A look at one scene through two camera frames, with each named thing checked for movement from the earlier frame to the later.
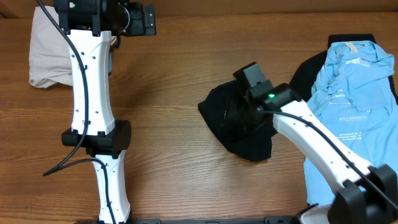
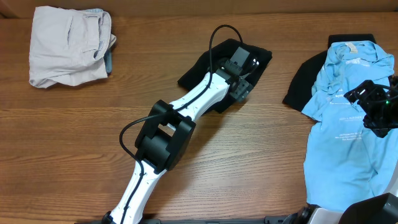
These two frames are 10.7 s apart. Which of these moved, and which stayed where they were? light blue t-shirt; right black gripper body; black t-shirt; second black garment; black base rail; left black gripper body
Moved: black t-shirt; left black gripper body; right black gripper body
Stayed: light blue t-shirt; second black garment; black base rail
